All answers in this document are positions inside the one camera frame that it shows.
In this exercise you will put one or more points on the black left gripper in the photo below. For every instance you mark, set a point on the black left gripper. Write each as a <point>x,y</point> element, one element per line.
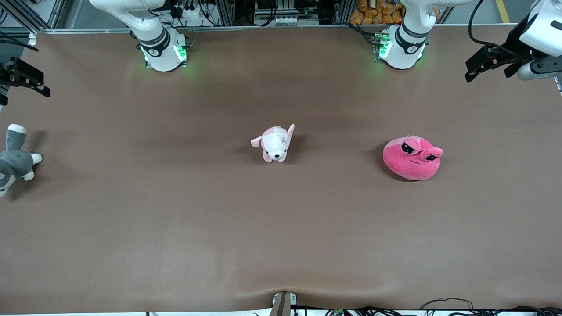
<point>512,46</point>

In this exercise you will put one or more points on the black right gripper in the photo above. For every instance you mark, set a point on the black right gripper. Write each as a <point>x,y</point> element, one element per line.
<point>14,73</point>

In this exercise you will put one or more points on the round pink plush toy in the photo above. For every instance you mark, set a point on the round pink plush toy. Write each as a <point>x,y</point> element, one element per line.
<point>412,164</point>

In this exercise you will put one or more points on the orange plush toy pile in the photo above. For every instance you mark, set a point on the orange plush toy pile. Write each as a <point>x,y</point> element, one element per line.
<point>373,15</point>

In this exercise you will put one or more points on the grey and white plush husky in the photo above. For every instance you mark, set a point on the grey and white plush husky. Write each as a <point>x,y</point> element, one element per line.
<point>15,162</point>

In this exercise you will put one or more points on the white power strip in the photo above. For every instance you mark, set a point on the white power strip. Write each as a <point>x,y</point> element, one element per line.
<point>193,13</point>

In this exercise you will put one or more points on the white connector block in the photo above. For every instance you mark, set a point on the white connector block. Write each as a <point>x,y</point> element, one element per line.
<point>285,20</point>

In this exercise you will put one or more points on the pink and white plush dog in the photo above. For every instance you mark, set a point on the pink and white plush dog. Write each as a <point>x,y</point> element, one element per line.
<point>274,145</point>

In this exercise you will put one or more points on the small green circuit board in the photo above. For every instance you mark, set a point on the small green circuit board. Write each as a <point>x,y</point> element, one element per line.
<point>338,312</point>

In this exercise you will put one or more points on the white corner bracket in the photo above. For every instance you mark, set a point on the white corner bracket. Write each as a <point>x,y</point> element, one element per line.
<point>32,39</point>

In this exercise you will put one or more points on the aluminium frame post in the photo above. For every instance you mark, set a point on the aluminium frame post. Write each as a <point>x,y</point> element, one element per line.
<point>343,11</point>
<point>226,11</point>

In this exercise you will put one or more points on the silver table edge rail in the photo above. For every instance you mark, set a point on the silver table edge rail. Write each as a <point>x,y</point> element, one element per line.
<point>263,27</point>

